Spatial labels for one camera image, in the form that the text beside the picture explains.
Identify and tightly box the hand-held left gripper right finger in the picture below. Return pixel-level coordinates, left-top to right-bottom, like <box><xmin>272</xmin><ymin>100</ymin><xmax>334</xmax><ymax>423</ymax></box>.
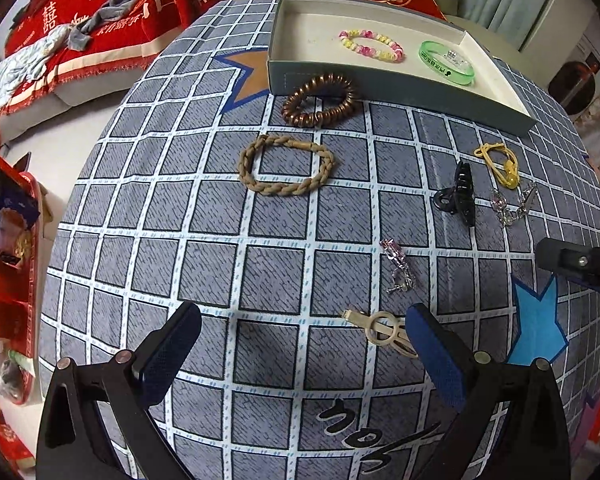
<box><xmin>405</xmin><ymin>302</ymin><xmax>573</xmax><ymax>480</ymax></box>

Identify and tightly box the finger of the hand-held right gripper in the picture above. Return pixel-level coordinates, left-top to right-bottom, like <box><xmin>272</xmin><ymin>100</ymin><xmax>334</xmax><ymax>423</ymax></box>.
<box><xmin>536</xmin><ymin>237</ymin><xmax>600</xmax><ymax>301</ymax></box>

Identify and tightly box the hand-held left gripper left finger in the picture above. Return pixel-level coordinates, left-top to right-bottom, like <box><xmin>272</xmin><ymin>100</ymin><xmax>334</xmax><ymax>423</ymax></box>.
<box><xmin>35</xmin><ymin>301</ymin><xmax>203</xmax><ymax>480</ymax></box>

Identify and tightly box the beige hair clip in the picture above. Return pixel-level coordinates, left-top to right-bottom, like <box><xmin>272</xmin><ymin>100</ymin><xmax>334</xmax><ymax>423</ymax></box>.
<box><xmin>342</xmin><ymin>308</ymin><xmax>418</xmax><ymax>359</ymax></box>

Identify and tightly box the clear silver hair clip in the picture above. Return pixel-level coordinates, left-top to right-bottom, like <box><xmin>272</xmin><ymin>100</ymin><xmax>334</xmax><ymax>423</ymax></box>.
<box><xmin>490</xmin><ymin>182</ymin><xmax>540</xmax><ymax>228</ymax></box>

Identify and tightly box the black hair claw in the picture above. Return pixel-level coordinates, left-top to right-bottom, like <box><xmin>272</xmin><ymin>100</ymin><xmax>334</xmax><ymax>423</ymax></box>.
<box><xmin>432</xmin><ymin>160</ymin><xmax>477</xmax><ymax>226</ymax></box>

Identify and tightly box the tan braided bracelet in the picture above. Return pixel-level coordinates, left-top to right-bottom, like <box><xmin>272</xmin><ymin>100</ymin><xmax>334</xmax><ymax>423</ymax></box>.
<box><xmin>238</xmin><ymin>135</ymin><xmax>336</xmax><ymax>196</ymax></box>

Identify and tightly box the brown coil hair tie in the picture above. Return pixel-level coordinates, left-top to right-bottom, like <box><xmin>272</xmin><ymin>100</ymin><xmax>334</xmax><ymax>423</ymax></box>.
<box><xmin>281</xmin><ymin>74</ymin><xmax>357</xmax><ymax>128</ymax></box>

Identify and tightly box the grey cardboard box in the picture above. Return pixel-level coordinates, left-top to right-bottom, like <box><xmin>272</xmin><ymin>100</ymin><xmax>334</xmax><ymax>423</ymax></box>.
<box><xmin>266</xmin><ymin>0</ymin><xmax>539</xmax><ymax>137</ymax></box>

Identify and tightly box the grey checked cloth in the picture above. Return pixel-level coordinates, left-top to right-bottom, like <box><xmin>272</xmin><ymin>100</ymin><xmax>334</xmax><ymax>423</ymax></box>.
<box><xmin>37</xmin><ymin>0</ymin><xmax>600</xmax><ymax>480</ymax></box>

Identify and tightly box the white round-door appliance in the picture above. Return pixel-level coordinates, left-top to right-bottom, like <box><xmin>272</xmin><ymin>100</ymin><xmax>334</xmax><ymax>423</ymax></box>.
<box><xmin>547</xmin><ymin>35</ymin><xmax>600</xmax><ymax>116</ymax></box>

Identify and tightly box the beige sofa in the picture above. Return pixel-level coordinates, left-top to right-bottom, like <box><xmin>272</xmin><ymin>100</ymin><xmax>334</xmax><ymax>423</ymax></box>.
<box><xmin>0</xmin><ymin>0</ymin><xmax>551</xmax><ymax>148</ymax></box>

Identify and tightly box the green translucent bangle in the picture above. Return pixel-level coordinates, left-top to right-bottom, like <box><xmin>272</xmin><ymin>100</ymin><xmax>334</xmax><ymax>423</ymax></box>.
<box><xmin>418</xmin><ymin>40</ymin><xmax>477</xmax><ymax>86</ymax></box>

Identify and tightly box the white patterned cloth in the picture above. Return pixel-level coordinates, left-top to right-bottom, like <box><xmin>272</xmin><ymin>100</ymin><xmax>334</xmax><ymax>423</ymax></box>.
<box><xmin>0</xmin><ymin>25</ymin><xmax>68</xmax><ymax>113</ymax></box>

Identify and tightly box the grey sock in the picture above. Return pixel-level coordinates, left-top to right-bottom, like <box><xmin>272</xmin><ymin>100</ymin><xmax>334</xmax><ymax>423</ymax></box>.
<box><xmin>65</xmin><ymin>0</ymin><xmax>146</xmax><ymax>51</ymax></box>

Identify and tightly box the red printed blanket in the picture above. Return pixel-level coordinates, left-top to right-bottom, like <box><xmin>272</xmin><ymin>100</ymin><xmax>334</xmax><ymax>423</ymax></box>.
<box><xmin>2</xmin><ymin>0</ymin><xmax>153</xmax><ymax>96</ymax></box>

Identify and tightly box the pink yellow beaded bracelet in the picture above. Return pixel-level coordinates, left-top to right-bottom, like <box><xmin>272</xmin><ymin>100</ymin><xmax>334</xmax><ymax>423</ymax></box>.
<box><xmin>337</xmin><ymin>28</ymin><xmax>405</xmax><ymax>63</ymax></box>

